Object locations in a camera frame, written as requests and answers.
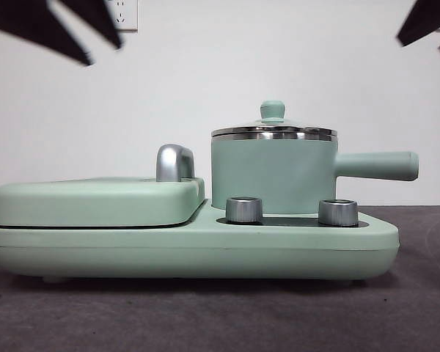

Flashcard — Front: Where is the glass pot lid green knob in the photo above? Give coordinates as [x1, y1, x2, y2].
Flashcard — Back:
[210, 100, 337, 136]

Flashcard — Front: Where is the silver control knob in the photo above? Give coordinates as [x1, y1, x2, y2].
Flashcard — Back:
[225, 196, 264, 224]
[318, 199, 359, 227]

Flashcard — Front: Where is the mint green cooker base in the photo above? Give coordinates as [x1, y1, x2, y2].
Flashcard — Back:
[0, 197, 401, 286]

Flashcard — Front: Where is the white wall socket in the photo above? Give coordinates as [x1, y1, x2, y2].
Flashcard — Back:
[108, 0, 139, 32]

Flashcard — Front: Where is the silver grill lid handle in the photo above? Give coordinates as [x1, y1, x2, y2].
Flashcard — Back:
[155, 144, 196, 183]

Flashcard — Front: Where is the mint green handled pot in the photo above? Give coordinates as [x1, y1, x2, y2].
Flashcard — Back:
[210, 131, 421, 216]

